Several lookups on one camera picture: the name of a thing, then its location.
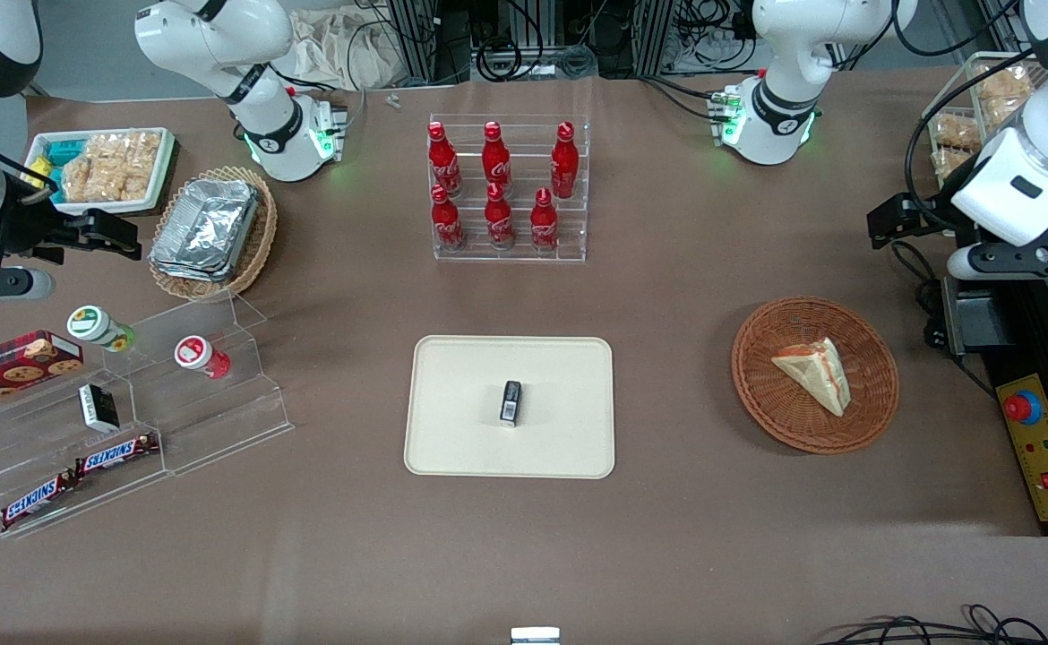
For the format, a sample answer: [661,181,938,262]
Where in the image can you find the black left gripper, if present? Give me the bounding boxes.
[867,191,960,252]

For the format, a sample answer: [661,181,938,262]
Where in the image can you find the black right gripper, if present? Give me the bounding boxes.
[0,184,143,266]

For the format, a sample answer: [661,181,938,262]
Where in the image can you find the triangle sandwich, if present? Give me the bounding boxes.
[770,336,851,418]

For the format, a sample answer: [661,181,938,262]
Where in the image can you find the white rectangular snack tray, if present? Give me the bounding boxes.
[23,126,176,217]

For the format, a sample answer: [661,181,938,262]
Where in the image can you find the light oval wicker basket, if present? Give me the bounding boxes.
[147,165,279,303]

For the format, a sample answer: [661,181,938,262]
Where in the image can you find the brown wicker basket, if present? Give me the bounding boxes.
[731,296,900,456]

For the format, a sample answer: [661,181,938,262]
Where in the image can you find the cream plastic tray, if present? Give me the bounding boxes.
[404,335,616,480]

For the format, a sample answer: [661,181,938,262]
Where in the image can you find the clear bag of rice crackers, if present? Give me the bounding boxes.
[59,131,163,204]

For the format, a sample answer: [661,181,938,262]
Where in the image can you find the green lidded cup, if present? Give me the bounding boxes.
[66,305,136,353]

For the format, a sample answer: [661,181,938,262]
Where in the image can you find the stacked aluminium foil trays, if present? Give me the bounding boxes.
[149,178,262,284]

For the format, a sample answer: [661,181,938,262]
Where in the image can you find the bagged rice cracker snack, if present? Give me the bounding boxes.
[931,111,984,151]
[975,65,1036,126]
[931,148,975,182]

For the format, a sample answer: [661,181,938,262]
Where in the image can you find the teal snack box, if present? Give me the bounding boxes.
[39,137,88,168]

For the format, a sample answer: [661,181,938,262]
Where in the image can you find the red lidded cup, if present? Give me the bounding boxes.
[174,335,232,381]

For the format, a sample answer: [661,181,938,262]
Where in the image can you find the red cookie box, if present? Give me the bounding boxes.
[0,330,85,417]

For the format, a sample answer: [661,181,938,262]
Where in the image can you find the black and white small box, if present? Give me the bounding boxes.
[77,383,121,434]

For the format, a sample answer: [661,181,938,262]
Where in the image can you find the black control box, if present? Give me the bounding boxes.
[940,269,1048,539]

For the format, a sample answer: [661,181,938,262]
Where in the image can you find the clear acrylic stepped shelf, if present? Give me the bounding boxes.
[0,290,296,540]

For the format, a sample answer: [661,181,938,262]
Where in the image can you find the snickers bar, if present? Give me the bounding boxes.
[73,433,160,477]
[0,471,80,529]

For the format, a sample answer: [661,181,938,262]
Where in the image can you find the red emergency stop button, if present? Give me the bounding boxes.
[1003,390,1044,426]

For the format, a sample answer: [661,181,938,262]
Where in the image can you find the beige cloth bag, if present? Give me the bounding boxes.
[287,7,404,91]

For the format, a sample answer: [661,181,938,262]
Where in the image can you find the clear acrylic bottle rack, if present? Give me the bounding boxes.
[427,113,593,263]

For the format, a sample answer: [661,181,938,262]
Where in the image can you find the red cola bottle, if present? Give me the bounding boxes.
[427,121,463,199]
[529,187,561,254]
[550,121,580,201]
[430,184,467,253]
[481,120,513,194]
[484,182,517,251]

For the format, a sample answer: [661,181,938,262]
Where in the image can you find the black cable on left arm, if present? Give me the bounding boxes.
[903,45,1040,236]

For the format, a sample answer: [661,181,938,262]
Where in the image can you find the grey metal bracket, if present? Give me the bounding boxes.
[941,276,1014,357]

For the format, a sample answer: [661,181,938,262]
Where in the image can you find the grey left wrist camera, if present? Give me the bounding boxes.
[948,240,1048,281]

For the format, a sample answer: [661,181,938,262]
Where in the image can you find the white wire rack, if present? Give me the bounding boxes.
[923,51,1048,191]

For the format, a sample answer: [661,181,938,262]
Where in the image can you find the aluminium frame post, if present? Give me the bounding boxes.
[388,0,455,87]

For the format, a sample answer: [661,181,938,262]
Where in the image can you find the black floor cables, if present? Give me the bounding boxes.
[815,604,1048,645]

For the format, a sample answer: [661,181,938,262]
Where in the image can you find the coiled black cable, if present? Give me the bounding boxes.
[474,34,527,83]

